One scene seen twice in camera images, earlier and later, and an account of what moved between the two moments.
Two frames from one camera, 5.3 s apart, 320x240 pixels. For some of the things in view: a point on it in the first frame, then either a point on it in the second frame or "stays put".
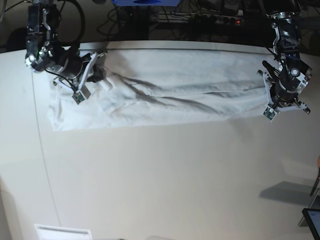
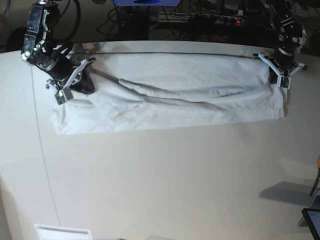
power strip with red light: x=218 y=20 stays put
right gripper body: x=284 y=91 → x=284 y=56
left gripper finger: x=98 y=73 → x=86 y=84
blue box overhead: x=146 y=3 stays put
